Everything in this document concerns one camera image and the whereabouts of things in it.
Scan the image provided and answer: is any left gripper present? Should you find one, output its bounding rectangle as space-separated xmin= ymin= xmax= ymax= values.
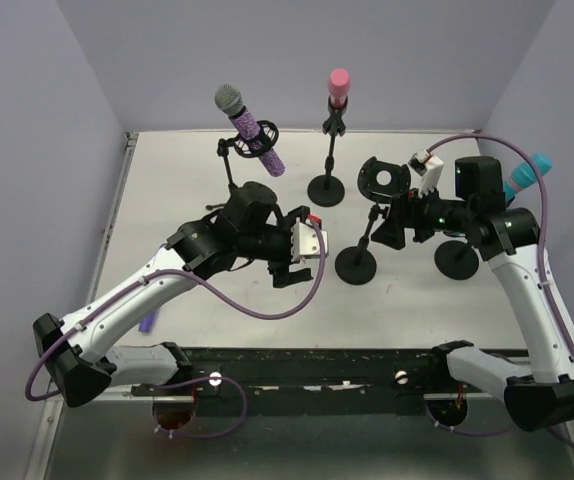
xmin=237 ymin=206 xmax=315 ymax=288

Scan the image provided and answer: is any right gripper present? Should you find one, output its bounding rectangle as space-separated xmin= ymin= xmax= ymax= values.
xmin=370 ymin=178 xmax=473 ymax=249

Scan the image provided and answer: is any black shock-mount desk stand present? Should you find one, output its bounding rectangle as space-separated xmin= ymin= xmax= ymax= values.
xmin=334 ymin=156 xmax=411 ymax=286

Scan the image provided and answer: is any plain purple microphone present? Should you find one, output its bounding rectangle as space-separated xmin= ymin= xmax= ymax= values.
xmin=138 ymin=310 xmax=158 ymax=335

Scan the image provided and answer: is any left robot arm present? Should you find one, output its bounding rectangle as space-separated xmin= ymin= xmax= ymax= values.
xmin=32 ymin=181 xmax=328 ymax=407

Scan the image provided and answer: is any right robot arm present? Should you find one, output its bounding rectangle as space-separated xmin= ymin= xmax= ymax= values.
xmin=371 ymin=155 xmax=574 ymax=432

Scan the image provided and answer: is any black round-base clip stand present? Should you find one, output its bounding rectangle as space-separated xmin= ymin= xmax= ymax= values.
xmin=307 ymin=95 xmax=348 ymax=208

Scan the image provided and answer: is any black right round-base stand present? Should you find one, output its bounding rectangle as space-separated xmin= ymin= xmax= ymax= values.
xmin=434 ymin=240 xmax=479 ymax=281

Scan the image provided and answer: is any teal microphone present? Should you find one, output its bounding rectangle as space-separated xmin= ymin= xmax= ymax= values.
xmin=503 ymin=153 xmax=553 ymax=204

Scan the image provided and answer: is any pink microphone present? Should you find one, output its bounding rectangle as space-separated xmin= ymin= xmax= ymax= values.
xmin=327 ymin=68 xmax=351 ymax=109

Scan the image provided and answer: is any purple glitter microphone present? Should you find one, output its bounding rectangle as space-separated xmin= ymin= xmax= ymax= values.
xmin=214 ymin=83 xmax=287 ymax=178

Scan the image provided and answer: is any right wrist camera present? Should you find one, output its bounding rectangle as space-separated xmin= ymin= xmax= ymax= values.
xmin=408 ymin=150 xmax=444 ymax=197

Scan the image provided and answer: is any black tripod shock-mount stand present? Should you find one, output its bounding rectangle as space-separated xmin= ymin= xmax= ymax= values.
xmin=216 ymin=120 xmax=286 ymax=193

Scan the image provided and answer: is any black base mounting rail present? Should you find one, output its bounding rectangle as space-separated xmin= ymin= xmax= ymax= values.
xmin=131 ymin=345 xmax=538 ymax=417

